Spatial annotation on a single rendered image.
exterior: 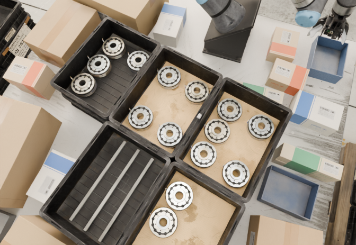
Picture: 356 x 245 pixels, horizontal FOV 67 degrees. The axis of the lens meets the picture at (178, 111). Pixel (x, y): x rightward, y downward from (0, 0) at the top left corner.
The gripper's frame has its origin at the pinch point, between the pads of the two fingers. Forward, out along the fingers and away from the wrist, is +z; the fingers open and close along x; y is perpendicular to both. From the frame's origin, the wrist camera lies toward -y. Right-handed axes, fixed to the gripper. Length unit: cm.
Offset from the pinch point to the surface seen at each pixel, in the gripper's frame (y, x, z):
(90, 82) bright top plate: 58, -88, -10
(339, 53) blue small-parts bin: -8.4, 11.4, 18.4
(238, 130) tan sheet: 54, -23, 1
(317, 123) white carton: 36.7, 7.3, 10.3
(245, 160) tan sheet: 65, -16, 2
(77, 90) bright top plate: 64, -92, -10
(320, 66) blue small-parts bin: 2.4, 4.4, 17.5
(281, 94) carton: 27.9, -10.3, 10.1
